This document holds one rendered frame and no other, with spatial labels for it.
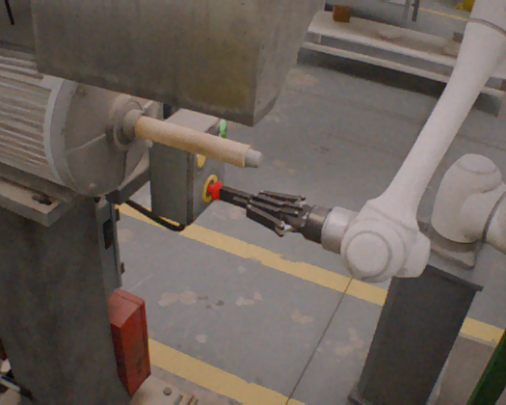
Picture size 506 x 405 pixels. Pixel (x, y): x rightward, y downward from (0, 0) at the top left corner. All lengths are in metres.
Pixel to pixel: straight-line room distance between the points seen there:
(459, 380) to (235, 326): 0.89
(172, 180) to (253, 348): 1.14
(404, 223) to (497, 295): 1.80
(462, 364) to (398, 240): 1.45
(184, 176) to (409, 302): 0.83
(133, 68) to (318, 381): 1.64
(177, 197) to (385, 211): 0.44
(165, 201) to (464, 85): 0.64
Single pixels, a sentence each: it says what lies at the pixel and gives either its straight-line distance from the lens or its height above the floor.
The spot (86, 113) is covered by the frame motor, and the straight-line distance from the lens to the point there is 0.83.
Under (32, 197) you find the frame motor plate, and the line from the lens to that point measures 0.99.
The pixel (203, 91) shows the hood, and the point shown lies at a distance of 0.60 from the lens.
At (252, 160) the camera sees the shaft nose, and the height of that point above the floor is 1.25.
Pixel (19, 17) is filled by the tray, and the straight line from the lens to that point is 0.87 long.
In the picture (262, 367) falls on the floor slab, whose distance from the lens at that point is 2.13.
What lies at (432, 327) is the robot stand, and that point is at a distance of 1.73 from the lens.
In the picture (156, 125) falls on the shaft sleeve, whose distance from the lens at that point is 0.85.
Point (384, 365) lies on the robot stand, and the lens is 1.91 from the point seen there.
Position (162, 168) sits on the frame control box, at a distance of 1.16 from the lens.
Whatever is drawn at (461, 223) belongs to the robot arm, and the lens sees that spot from 1.55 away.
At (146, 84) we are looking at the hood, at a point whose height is 1.40.
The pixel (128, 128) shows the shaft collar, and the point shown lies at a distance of 0.87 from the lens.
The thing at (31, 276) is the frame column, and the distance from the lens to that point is 1.13.
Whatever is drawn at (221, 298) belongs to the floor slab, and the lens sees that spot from 2.36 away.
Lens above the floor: 1.66
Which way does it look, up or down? 36 degrees down
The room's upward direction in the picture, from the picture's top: 5 degrees clockwise
